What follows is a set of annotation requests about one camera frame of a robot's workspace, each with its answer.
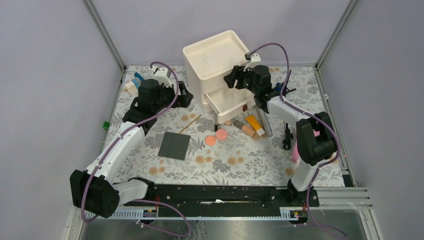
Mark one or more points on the white drawer organizer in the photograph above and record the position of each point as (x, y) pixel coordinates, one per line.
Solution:
(206, 64)

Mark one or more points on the blue toy brick car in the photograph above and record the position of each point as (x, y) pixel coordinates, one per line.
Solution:
(278, 86)

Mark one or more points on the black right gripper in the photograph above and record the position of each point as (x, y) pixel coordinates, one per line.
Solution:
(230, 79)

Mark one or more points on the orange white cream tube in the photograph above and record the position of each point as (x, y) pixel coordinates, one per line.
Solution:
(255, 125)

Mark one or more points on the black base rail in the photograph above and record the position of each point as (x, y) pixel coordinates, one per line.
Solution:
(225, 200)

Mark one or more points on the pink round makeup puff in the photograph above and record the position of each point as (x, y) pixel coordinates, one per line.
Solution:
(221, 134)

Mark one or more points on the orange round makeup puff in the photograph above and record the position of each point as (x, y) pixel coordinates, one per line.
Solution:
(210, 140)

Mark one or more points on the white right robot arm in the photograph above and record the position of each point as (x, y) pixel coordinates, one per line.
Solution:
(317, 143)

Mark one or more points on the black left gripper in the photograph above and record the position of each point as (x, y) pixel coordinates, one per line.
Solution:
(184, 98)

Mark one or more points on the dark grey brick baseplate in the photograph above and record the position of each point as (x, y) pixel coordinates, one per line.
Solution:
(174, 146)

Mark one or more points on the clear black mascara tube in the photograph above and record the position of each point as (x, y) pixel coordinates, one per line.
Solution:
(216, 126)

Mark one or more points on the pink plastic scoop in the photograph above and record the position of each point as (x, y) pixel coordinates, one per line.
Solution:
(295, 156)

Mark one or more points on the gold thin makeup pencil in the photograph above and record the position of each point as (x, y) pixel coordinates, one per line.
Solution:
(191, 123)

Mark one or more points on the beige foundation bottle grey cap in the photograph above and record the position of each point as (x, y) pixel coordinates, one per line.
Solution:
(244, 128)

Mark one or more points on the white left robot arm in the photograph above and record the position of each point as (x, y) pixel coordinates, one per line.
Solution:
(95, 189)

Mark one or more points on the green small cube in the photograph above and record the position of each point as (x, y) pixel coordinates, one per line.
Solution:
(106, 125)

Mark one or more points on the silver toy microphone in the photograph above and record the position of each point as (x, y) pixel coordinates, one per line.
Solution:
(266, 124)

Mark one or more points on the blue white stacked bricks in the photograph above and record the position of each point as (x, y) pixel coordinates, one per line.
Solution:
(133, 85)

